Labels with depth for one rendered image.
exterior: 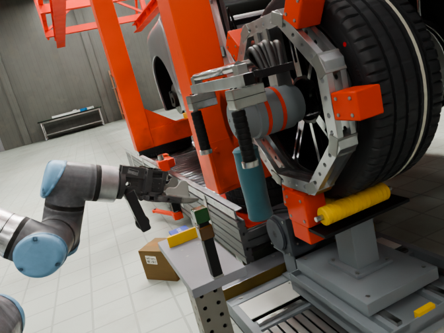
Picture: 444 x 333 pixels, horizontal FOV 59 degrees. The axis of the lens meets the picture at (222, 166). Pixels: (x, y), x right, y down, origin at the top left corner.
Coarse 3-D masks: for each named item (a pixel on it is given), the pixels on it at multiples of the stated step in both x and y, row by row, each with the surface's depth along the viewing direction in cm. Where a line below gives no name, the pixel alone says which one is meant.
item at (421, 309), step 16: (304, 288) 148; (320, 288) 146; (432, 288) 125; (320, 304) 140; (336, 304) 134; (400, 304) 127; (416, 304) 125; (432, 304) 118; (336, 320) 133; (352, 320) 123; (368, 320) 123; (384, 320) 118; (400, 320) 115; (416, 320) 116; (432, 320) 118
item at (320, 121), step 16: (288, 48) 138; (304, 64) 121; (304, 80) 127; (304, 96) 131; (320, 112) 119; (288, 128) 147; (304, 128) 130; (320, 128) 150; (288, 144) 144; (304, 144) 136; (320, 144) 126; (304, 160) 138
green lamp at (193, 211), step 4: (192, 208) 108; (196, 208) 107; (200, 208) 106; (204, 208) 106; (192, 212) 106; (196, 212) 105; (200, 212) 105; (204, 212) 105; (208, 212) 106; (192, 216) 108; (196, 216) 105; (200, 216) 105; (204, 216) 106; (208, 216) 106; (196, 220) 105; (200, 220) 105; (204, 220) 106; (208, 220) 106
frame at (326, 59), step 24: (264, 24) 112; (288, 24) 102; (240, 48) 131; (312, 48) 96; (336, 48) 97; (336, 72) 96; (336, 120) 97; (264, 144) 146; (336, 144) 98; (288, 168) 136; (336, 168) 109; (312, 192) 117
